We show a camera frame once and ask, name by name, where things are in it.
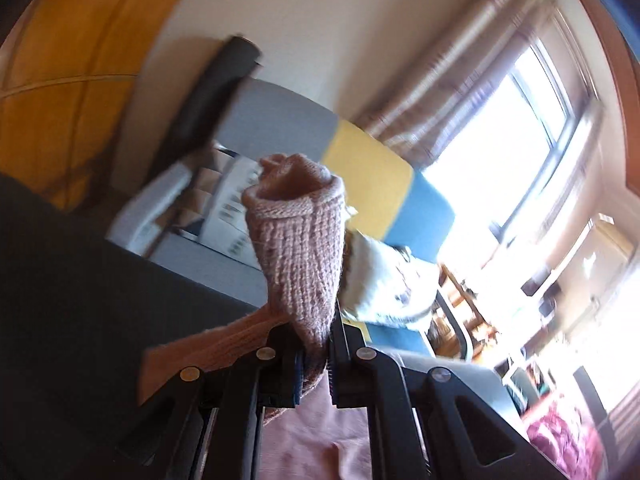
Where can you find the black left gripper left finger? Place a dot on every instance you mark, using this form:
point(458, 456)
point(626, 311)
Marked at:
point(208, 425)

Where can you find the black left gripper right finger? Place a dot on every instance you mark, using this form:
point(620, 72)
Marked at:
point(426, 425)

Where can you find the pink knitted sweater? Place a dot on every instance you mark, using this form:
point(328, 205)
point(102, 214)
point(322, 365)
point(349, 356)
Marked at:
point(295, 214)

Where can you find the black office chair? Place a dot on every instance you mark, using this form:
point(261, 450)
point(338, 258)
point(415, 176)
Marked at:
point(451, 338)

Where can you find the magenta crumpled blanket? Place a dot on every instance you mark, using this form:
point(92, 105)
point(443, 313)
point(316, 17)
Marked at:
point(566, 437)

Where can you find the cream deer print cushion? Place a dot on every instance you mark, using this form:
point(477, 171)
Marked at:
point(385, 285)

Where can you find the cat print cushion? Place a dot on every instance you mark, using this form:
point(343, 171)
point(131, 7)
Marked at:
point(211, 210)

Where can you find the grey yellow blue sofa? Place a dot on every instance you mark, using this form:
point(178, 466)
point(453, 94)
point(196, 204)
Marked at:
point(386, 200)

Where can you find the black rolled mat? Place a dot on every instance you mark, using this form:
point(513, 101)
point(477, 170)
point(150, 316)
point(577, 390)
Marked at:
point(202, 108)

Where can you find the wall air conditioner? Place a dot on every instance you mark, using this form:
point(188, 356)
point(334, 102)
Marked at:
point(600, 254)

